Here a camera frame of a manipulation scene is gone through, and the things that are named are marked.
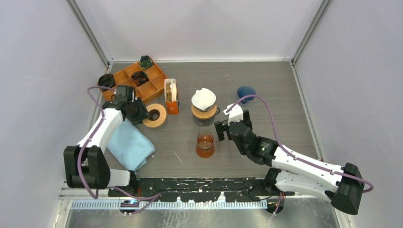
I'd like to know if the blue glass dripper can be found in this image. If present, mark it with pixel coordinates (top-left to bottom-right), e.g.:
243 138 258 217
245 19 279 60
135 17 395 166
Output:
237 85 256 104

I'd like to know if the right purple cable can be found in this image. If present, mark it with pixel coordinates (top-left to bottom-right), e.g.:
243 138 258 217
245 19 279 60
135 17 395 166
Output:
226 95 374 215

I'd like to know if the purple cable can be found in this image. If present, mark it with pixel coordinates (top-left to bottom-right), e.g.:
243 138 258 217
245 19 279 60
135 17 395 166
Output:
77 86 161 215
226 95 374 215

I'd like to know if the dark patterned cup in tray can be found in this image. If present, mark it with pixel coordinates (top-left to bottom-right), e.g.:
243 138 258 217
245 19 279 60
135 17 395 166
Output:
138 55 154 70

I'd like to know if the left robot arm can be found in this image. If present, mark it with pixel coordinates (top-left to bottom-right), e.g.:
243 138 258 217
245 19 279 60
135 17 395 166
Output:
63 85 149 196

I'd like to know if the light blue cloth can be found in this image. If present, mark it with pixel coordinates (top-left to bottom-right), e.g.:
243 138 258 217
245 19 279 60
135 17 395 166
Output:
107 120 156 171

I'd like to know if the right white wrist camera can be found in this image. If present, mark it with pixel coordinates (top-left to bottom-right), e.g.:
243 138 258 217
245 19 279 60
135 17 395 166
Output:
223 104 243 125

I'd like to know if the white paper coffee filter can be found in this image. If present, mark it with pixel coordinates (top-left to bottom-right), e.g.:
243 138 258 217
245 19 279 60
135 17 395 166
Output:
191 88 217 112

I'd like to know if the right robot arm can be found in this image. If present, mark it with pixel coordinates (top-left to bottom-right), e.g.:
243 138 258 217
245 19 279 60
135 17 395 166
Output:
214 110 365 215

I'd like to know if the clear glass mug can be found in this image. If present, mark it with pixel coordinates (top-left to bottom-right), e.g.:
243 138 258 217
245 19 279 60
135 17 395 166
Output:
193 107 221 126

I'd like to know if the amber glass carafe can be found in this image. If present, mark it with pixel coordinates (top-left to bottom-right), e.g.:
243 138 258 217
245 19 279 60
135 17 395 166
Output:
195 131 215 158

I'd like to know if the black cup in tray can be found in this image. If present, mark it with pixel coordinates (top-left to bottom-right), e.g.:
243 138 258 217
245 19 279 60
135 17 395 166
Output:
131 71 149 87

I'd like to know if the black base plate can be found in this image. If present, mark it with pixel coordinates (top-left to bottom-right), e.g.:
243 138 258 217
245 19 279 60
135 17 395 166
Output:
108 177 279 212

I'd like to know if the black cup beside tray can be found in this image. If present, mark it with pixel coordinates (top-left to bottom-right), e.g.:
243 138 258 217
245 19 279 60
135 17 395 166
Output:
97 73 116 88

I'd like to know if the orange wooden compartment tray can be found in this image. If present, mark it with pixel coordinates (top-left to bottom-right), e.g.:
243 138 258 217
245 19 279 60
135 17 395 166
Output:
97 61 167 104

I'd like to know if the orange coffee filter box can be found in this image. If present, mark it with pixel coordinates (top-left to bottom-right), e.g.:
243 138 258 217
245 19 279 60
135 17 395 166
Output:
164 83 180 115

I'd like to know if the wooden dripper ring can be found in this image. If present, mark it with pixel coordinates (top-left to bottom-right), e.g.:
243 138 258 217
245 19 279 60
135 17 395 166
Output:
142 103 167 129
190 105 218 120

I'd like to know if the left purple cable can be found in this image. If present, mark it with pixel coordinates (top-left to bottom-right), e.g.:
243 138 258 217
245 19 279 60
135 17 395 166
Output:
77 86 161 215

